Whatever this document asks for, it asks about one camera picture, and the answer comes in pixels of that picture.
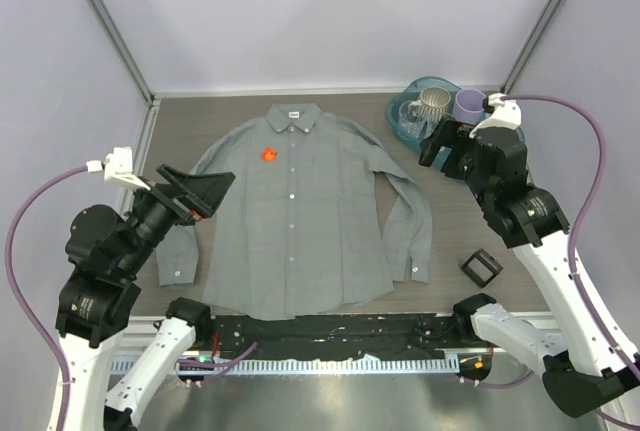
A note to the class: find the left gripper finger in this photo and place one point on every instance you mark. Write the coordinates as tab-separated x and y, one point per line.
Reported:
179	185
205	193

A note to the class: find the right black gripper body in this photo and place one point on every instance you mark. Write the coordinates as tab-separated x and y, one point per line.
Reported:
459	163

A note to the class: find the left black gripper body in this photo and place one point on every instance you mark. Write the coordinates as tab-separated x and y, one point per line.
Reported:
166	207

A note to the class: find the orange red brooch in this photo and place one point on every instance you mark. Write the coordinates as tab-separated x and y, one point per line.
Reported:
269	155

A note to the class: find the grey button-up shirt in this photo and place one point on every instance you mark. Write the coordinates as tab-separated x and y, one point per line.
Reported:
333	221

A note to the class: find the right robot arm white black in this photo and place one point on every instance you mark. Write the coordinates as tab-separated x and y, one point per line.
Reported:
589	363

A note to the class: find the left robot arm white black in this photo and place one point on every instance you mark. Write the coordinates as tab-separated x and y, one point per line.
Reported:
107	251

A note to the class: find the clear glass mug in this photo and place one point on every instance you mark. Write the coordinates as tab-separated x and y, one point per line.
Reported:
410	118

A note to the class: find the ribbed metallic mug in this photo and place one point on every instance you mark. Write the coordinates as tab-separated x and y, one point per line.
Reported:
434	103

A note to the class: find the purple plastic cup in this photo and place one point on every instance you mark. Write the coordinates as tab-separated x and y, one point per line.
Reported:
468	106

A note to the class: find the teal plastic basin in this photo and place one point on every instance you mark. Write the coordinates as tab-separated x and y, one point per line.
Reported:
507	144

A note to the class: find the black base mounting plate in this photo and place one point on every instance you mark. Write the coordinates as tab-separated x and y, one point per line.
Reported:
338	337

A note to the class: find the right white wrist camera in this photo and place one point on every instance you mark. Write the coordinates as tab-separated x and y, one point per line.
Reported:
502	112

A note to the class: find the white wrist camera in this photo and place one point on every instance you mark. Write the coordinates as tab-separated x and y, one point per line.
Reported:
502	112
117	168

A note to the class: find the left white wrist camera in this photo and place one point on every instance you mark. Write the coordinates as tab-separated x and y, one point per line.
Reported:
117	168

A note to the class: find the small black square frame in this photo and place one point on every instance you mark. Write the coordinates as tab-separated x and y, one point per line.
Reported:
482	268

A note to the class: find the white slotted cable duct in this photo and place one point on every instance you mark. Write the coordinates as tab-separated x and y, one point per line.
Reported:
368	365

